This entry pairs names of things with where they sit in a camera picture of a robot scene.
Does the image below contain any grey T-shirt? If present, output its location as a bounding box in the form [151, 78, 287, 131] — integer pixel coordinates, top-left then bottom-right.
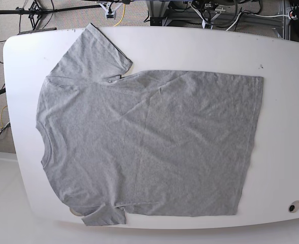
[36, 24, 263, 226]

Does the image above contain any tan round table grommet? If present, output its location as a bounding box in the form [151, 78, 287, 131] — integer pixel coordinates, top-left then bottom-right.
[69, 207, 83, 217]

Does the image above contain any black tripod stand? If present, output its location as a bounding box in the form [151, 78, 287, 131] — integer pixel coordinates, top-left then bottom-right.
[0, 1, 108, 34]

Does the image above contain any round table grommet hole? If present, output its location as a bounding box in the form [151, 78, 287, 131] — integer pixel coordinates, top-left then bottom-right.
[288, 200, 299, 213]

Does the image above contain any yellow cable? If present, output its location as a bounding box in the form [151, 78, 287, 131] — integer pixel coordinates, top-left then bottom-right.
[113, 4, 126, 27]

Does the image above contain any aluminium frame stand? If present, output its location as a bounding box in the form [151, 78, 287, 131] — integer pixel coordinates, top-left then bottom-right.
[144, 1, 291, 40]

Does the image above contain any white cable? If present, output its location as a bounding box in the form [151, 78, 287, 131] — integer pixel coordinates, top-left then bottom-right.
[225, 11, 289, 32]

